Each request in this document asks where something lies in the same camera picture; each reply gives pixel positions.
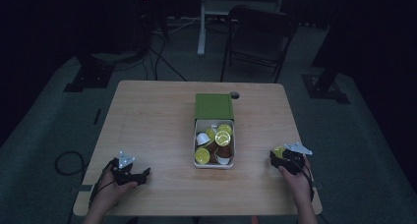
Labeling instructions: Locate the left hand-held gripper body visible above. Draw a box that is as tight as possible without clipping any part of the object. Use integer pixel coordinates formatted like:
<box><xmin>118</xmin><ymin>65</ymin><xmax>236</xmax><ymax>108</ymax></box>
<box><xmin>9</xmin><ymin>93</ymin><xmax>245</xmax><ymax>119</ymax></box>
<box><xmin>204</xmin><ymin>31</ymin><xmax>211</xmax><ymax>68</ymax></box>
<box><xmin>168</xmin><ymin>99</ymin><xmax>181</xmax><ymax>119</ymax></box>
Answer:
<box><xmin>110</xmin><ymin>149</ymin><xmax>143</xmax><ymax>187</ymax></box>

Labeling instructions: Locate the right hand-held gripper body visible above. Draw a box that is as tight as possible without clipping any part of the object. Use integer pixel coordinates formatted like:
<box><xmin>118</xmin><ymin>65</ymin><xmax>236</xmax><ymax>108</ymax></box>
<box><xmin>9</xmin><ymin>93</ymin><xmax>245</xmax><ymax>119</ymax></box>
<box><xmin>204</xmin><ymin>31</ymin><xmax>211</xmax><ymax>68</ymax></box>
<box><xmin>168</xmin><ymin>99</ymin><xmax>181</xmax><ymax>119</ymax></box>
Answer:
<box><xmin>271</xmin><ymin>141</ymin><xmax>314</xmax><ymax>176</ymax></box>

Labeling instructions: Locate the yellow-lidded coffee capsule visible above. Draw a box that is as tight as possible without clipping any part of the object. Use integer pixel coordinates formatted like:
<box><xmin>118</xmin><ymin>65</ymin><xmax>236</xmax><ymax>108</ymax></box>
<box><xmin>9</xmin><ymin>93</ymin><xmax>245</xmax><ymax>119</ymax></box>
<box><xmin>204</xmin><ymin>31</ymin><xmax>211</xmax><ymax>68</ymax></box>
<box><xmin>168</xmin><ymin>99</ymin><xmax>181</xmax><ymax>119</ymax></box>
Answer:
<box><xmin>272</xmin><ymin>145</ymin><xmax>286</xmax><ymax>159</ymax></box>

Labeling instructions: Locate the white box tray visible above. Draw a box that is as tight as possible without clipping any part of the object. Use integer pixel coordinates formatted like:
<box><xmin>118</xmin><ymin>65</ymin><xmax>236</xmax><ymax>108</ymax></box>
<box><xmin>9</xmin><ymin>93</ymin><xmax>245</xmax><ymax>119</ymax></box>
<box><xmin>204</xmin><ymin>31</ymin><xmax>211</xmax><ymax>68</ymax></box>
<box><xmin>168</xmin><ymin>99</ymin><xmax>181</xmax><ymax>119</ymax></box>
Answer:
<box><xmin>192</xmin><ymin>118</ymin><xmax>236</xmax><ymax>170</ymax></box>

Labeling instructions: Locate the person's left hand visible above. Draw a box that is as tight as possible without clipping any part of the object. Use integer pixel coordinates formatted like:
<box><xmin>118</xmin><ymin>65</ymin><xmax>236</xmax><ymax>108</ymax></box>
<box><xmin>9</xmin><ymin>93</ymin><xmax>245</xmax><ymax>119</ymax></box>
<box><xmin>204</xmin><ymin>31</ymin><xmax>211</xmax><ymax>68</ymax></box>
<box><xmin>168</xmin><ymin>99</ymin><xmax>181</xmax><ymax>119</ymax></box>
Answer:
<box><xmin>92</xmin><ymin>164</ymin><xmax>139</xmax><ymax>216</ymax></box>

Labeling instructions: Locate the person's right hand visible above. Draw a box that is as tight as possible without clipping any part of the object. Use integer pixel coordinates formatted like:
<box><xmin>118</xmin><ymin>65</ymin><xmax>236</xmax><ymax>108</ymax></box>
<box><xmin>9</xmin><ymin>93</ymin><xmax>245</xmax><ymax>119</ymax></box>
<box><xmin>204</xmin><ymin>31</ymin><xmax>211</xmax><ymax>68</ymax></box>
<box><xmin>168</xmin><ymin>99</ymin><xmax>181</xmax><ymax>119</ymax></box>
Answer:
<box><xmin>278</xmin><ymin>155</ymin><xmax>313</xmax><ymax>209</ymax></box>

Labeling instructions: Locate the pile of coffee capsules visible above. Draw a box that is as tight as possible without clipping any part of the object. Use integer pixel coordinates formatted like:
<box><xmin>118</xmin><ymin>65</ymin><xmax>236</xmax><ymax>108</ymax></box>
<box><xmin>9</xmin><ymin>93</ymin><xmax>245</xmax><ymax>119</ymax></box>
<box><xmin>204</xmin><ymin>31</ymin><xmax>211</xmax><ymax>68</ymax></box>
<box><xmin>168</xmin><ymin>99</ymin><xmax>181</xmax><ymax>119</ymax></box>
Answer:
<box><xmin>195</xmin><ymin>123</ymin><xmax>234</xmax><ymax>166</ymax></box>

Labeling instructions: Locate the black stand with base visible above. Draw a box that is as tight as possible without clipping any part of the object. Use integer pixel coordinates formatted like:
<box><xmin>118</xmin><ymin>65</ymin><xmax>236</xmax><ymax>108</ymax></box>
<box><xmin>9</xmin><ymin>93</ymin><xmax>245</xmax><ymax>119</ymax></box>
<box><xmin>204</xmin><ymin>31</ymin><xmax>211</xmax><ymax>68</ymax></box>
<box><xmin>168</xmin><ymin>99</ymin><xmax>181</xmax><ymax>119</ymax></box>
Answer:
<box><xmin>63</xmin><ymin>51</ymin><xmax>116</xmax><ymax>93</ymax></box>
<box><xmin>300</xmin><ymin>0</ymin><xmax>351</xmax><ymax>105</ymax></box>

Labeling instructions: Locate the black folding chair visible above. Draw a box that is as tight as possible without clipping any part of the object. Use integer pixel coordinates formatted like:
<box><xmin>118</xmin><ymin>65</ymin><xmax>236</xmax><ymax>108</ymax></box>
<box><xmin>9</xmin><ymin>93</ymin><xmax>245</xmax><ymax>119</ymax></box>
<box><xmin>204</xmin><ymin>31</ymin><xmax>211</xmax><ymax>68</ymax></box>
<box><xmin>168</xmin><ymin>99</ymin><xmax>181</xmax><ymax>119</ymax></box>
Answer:
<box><xmin>219</xmin><ymin>5</ymin><xmax>300</xmax><ymax>84</ymax></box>

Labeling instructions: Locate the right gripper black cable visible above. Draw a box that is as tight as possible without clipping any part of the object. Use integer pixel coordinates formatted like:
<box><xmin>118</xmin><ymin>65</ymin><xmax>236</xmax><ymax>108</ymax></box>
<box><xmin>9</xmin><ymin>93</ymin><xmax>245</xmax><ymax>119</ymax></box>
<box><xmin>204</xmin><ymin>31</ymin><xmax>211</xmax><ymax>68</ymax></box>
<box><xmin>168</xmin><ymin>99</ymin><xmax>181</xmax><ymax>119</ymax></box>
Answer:
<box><xmin>293</xmin><ymin>157</ymin><xmax>317</xmax><ymax>202</ymax></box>

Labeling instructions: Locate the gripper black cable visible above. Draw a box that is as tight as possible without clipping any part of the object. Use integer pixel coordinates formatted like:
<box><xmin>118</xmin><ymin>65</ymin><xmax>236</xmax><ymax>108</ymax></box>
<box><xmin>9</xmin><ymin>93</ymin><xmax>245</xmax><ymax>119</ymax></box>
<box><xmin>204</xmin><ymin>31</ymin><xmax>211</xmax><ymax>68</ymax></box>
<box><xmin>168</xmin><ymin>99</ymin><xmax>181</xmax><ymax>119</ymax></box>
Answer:
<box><xmin>293</xmin><ymin>157</ymin><xmax>317</xmax><ymax>202</ymax></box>
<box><xmin>88</xmin><ymin>158</ymin><xmax>118</xmax><ymax>209</ymax></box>

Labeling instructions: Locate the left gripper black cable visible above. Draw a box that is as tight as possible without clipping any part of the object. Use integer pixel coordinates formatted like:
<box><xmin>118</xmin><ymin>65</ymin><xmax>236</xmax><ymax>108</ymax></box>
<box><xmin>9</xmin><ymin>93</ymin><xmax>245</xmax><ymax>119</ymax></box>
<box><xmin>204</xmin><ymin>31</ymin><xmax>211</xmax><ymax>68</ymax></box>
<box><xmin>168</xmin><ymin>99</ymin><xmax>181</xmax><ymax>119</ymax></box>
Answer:
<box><xmin>88</xmin><ymin>158</ymin><xmax>118</xmax><ymax>209</ymax></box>

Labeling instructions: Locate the looped black floor cable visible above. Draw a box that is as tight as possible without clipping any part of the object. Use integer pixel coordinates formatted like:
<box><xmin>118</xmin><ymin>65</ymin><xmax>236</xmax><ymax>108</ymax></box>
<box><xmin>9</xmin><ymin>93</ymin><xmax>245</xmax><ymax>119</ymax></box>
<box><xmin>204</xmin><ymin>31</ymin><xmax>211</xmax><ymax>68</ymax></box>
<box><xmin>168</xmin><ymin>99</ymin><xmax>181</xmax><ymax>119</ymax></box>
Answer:
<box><xmin>54</xmin><ymin>150</ymin><xmax>89</xmax><ymax>177</ymax></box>

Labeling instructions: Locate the long black floor cable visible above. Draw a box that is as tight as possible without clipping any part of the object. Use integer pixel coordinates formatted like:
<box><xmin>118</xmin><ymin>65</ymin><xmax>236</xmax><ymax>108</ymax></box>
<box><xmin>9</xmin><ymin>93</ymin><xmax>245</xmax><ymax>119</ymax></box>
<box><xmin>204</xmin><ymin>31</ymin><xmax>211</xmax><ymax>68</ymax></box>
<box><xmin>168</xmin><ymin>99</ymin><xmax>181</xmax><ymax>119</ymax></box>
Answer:
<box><xmin>144</xmin><ymin>31</ymin><xmax>189</xmax><ymax>83</ymax></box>

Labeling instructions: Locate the white floor cable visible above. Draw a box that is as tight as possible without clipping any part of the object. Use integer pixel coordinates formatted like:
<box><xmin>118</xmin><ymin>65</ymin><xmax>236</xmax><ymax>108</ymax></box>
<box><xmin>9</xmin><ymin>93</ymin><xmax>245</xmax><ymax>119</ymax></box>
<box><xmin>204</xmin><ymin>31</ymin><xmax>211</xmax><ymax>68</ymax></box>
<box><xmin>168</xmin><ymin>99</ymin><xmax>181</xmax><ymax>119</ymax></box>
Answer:
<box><xmin>152</xmin><ymin>17</ymin><xmax>202</xmax><ymax>35</ymax></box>

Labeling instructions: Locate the white metal desk frame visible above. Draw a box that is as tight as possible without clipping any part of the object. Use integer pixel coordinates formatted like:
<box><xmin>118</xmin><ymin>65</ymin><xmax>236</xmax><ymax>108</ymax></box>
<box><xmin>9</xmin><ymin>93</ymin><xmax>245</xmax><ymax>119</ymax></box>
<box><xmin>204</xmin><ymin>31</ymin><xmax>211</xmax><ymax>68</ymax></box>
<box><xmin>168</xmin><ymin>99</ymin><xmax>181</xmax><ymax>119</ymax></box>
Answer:
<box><xmin>196</xmin><ymin>0</ymin><xmax>287</xmax><ymax>57</ymax></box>

